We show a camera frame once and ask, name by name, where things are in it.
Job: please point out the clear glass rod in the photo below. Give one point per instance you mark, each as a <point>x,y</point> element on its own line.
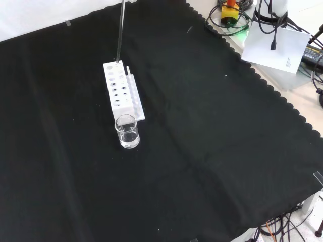
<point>120,32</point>

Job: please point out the small clear glass beaker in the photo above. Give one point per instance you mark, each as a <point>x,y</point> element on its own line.
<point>128,136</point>

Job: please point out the white test tube rack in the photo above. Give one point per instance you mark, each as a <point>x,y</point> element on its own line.
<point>121,100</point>

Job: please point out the black bench cloth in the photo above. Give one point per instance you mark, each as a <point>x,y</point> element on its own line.
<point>176,141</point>

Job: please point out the yellow stop button box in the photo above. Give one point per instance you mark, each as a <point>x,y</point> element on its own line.
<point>229,13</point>

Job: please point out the grey tape strip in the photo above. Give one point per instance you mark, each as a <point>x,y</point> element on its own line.
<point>318,177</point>
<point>68,23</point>

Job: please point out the white paper board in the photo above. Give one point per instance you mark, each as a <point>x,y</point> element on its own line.
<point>277,50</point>

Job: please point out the black tripod head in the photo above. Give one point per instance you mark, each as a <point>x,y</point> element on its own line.
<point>320,97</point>

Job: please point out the black power adapter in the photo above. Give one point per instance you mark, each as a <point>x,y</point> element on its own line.
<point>312,54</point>

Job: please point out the white metal bench bracket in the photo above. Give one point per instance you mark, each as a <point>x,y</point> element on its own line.
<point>313,201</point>

